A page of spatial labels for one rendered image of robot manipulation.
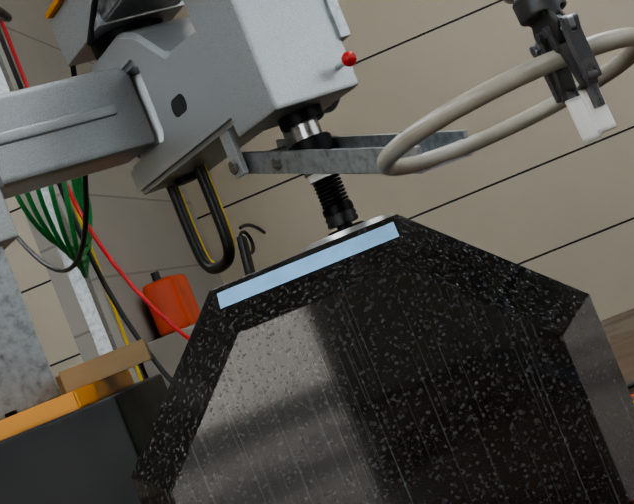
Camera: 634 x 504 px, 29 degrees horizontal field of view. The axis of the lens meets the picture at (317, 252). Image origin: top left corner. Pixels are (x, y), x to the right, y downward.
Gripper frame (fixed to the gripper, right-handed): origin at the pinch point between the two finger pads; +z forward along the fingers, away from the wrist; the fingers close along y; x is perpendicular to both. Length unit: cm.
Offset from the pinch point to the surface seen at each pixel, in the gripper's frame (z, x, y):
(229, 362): 11, 58, 35
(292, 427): 25, 53, 35
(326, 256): 1, 37, 34
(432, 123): -9.0, 19.8, 8.8
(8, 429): 3, 96, 104
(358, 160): -16, 16, 60
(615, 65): -9.4, -21.5, 24.3
